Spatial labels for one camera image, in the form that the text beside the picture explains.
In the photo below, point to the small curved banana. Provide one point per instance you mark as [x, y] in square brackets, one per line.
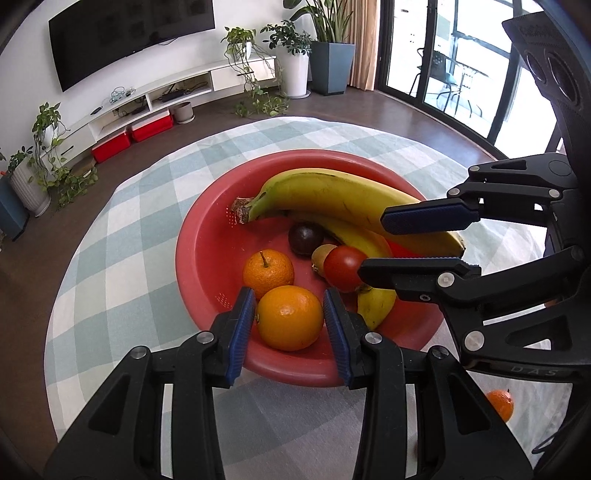
[358, 236]

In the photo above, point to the black set-top box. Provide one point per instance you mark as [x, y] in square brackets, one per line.
[171, 94]

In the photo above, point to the tall tree in blue pot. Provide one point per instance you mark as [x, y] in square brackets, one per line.
[11, 212]

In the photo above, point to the green white checked tablecloth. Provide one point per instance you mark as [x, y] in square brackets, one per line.
[129, 277]

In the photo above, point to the empty beige flower pot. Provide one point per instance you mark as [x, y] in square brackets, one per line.
[183, 113]

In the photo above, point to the beige curtain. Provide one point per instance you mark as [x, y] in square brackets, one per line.
[364, 46]

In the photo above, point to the trailing pothos in white pot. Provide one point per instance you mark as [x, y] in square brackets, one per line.
[48, 134]

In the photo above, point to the large-leaf plant in grey pot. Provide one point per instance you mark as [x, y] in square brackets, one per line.
[332, 67]

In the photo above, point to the red tomato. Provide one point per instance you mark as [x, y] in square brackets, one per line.
[344, 267]

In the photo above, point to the small orange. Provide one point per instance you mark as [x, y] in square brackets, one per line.
[501, 404]

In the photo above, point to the dark purple plum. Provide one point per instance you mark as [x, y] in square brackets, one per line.
[305, 237]

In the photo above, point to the hanging pothos on cabinet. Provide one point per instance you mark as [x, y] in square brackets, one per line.
[240, 46]

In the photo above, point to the black balcony chair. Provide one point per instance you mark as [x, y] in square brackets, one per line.
[445, 74]

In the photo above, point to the mandarin with stem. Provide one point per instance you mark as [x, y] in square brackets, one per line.
[268, 275]

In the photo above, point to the plant in white ribbed pot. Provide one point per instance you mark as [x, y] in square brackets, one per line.
[30, 189]

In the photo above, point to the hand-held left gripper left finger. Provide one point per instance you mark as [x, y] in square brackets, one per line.
[242, 337]

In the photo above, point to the red plastic colander bowl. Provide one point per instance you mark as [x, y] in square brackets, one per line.
[207, 258]

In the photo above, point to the black wall television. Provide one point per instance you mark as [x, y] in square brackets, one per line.
[129, 41]

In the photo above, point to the large yellow banana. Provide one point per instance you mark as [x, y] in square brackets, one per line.
[332, 194]

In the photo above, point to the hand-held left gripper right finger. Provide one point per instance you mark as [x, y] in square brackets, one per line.
[336, 337]

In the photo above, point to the brown kiwi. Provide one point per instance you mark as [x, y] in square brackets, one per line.
[321, 258]

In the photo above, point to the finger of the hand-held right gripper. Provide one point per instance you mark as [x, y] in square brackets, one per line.
[415, 272]
[425, 217]

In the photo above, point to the white television cabinet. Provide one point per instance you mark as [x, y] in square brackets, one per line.
[198, 81]

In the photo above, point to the large orange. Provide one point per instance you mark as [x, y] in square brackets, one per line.
[290, 318]

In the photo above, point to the leafy plant in white pot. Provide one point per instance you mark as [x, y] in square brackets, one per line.
[295, 74]

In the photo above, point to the black-framed sliding glass door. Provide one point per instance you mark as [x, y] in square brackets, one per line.
[461, 92]

